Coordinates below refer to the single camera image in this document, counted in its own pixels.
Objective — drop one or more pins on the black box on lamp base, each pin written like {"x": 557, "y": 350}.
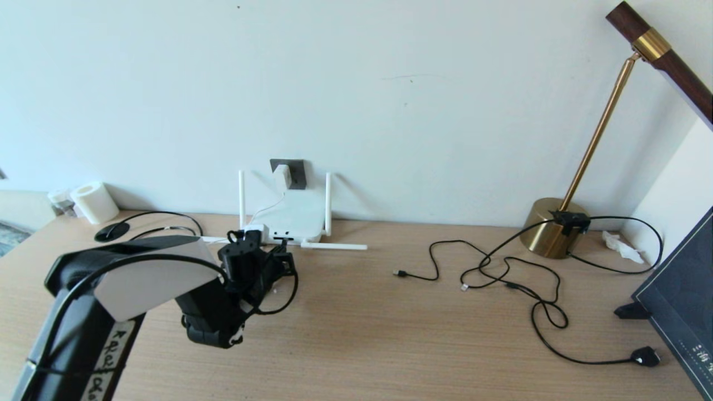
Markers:
{"x": 569, "y": 221}

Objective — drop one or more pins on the grey wall socket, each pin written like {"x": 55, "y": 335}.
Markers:
{"x": 299, "y": 174}

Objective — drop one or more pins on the white toilet paper roll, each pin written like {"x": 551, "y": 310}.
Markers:
{"x": 94, "y": 202}

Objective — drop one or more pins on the white router with antennas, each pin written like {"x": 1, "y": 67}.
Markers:
{"x": 303, "y": 214}

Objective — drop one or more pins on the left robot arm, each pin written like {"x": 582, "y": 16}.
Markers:
{"x": 147, "y": 281}

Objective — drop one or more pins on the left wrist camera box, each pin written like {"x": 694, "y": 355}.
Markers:
{"x": 255, "y": 229}

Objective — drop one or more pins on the crumpled white tissue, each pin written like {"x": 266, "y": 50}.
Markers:
{"x": 621, "y": 247}

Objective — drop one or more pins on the brass desk lamp wooden head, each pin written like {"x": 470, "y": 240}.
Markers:
{"x": 548, "y": 231}

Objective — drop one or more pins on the small clear jar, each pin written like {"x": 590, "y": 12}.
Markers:
{"x": 60, "y": 200}

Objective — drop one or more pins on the dark framed board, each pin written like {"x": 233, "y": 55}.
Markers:
{"x": 685, "y": 301}

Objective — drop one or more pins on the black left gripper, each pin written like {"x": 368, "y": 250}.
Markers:
{"x": 245, "y": 264}

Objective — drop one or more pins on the black board stand foot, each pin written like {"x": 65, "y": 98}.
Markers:
{"x": 630, "y": 311}

